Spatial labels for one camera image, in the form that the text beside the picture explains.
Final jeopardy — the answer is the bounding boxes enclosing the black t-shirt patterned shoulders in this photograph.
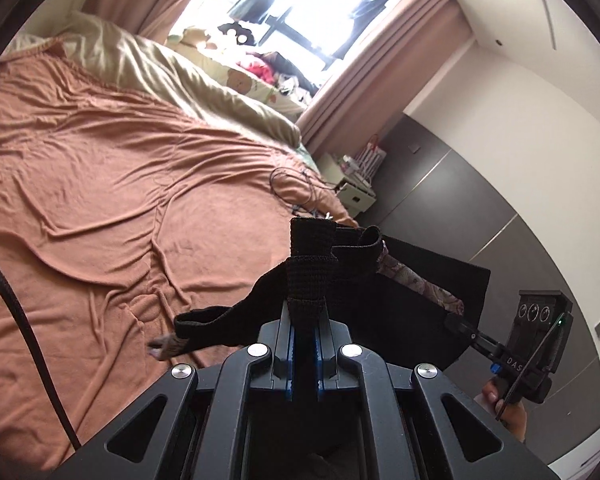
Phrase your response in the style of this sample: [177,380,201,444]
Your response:
[147,218,491,370]

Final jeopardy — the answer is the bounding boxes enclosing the person right hand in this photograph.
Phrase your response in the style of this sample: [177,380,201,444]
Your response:
[478,379,528,442]

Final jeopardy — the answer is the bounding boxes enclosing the white bedside cabinet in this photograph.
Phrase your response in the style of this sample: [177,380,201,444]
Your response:
[317,154,376,218]

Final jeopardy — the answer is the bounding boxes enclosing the striped gift bag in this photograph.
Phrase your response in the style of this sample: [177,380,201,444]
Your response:
[354,134,387,182]

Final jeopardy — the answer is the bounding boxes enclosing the orange-brown bed blanket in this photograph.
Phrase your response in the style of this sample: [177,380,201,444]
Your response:
[0,44,350,440]

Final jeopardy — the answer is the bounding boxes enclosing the bear print pillow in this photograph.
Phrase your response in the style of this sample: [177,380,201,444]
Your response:
[166,27,308,122]

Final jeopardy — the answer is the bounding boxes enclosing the beige duvet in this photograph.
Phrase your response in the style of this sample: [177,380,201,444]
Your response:
[0,11,301,151]

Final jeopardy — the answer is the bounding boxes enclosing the pink curtain right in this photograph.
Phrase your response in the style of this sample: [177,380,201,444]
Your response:
[297,0,472,158]

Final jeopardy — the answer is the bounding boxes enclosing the hanging dark garment right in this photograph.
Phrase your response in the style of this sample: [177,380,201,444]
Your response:
[332,0,389,60]

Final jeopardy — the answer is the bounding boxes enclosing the black cable coil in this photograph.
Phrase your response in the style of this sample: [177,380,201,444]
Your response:
[268,164,332,219]

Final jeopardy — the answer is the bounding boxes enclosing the black braided cable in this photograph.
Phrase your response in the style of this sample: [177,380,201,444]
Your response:
[0,244,84,451]

